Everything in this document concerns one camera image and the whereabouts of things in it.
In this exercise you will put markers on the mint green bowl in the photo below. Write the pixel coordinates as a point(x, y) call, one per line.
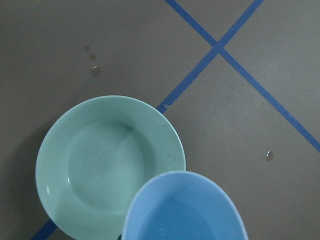
point(96, 157)

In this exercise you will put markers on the light blue plastic cup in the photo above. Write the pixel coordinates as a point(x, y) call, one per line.
point(182, 205)

